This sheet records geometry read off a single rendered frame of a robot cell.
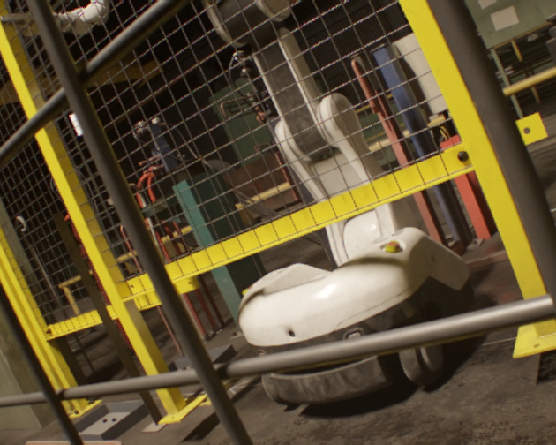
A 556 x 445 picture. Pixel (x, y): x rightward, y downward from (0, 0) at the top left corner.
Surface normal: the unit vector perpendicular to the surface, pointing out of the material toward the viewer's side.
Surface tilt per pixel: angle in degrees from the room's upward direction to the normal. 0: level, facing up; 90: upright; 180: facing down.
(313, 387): 90
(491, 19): 90
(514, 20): 90
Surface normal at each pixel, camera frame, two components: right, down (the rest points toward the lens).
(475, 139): -0.47, 0.29
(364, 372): -0.19, 0.16
